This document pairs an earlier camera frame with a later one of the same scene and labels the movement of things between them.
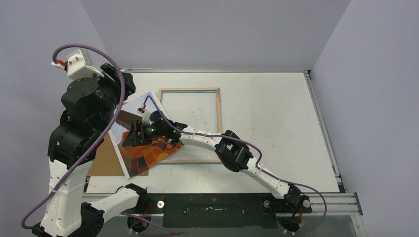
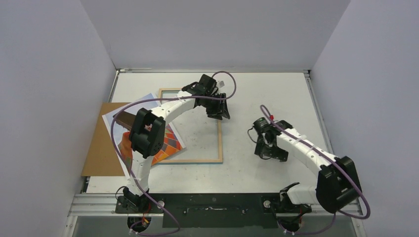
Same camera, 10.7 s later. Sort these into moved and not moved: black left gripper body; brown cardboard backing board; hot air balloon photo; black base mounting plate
Moved: black left gripper body
Not moved: brown cardboard backing board; black base mounting plate; hot air balloon photo
